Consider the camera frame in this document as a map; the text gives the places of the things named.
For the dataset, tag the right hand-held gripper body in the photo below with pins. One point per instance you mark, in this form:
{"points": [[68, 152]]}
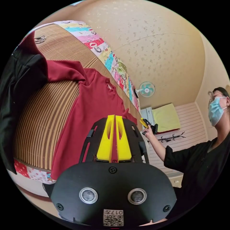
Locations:
{"points": [[150, 125]]}

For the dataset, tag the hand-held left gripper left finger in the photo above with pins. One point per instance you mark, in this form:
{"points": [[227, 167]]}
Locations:
{"points": [[105, 147]]}

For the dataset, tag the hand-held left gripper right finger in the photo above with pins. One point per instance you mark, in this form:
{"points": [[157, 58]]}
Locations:
{"points": [[124, 147]]}

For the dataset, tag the red long sleeve shirt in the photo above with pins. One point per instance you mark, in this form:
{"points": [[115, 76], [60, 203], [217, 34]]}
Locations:
{"points": [[89, 115]]}

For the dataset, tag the person's right forearm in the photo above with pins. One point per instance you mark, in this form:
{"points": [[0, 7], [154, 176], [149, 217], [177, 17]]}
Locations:
{"points": [[158, 147]]}

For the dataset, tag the person's right hand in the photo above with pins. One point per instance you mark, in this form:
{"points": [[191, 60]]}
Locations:
{"points": [[148, 133]]}

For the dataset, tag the white cupboard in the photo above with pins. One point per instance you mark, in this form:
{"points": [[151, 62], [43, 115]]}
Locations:
{"points": [[147, 115]]}

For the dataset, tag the yellow-green curtain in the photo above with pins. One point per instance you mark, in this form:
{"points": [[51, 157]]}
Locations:
{"points": [[166, 117]]}

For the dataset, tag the black coat rack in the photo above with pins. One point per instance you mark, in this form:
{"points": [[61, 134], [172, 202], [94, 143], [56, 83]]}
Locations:
{"points": [[170, 138]]}

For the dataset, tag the person's body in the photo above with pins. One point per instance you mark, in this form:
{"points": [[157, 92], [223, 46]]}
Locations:
{"points": [[201, 169]]}

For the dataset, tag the bed with woven mat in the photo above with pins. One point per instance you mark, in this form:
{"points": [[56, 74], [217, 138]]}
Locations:
{"points": [[39, 115]]}

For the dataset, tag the pile of clothes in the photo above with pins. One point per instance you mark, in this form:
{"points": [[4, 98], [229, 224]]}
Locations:
{"points": [[19, 100]]}

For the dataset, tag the white wall fan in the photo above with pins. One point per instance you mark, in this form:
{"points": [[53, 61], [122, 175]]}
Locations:
{"points": [[147, 89]]}

